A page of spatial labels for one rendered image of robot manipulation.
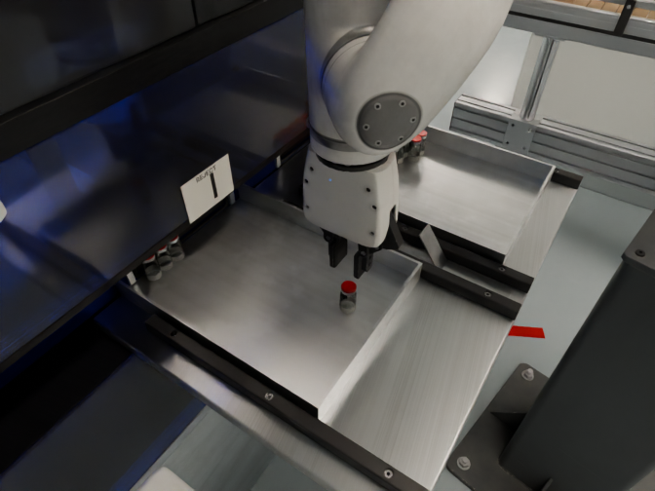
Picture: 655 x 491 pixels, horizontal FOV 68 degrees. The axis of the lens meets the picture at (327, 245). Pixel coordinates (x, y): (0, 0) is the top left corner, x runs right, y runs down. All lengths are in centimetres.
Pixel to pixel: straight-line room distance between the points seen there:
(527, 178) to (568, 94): 147
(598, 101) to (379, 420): 199
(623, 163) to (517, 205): 97
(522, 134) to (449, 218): 105
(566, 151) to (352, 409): 142
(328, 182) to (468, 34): 22
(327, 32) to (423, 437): 43
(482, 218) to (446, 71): 51
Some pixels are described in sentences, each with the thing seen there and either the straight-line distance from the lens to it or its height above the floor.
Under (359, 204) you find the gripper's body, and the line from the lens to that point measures 49.
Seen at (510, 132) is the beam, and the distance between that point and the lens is 186.
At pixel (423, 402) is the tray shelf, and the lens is 61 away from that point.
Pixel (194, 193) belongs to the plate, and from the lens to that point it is 64.
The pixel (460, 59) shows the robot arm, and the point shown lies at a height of 127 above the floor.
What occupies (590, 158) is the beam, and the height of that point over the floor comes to 49.
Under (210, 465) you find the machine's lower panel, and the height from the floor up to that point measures 41.
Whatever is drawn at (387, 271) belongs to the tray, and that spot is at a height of 88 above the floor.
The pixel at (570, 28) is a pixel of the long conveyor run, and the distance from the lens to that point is 167.
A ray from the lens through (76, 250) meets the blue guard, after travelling 56.
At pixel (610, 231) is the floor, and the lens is 239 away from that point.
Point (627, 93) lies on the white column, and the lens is 237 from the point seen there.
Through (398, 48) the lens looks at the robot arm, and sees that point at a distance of 34.
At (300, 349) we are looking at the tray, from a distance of 64.
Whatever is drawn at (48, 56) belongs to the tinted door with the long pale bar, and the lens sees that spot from 50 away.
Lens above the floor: 141
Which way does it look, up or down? 45 degrees down
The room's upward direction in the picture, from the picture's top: straight up
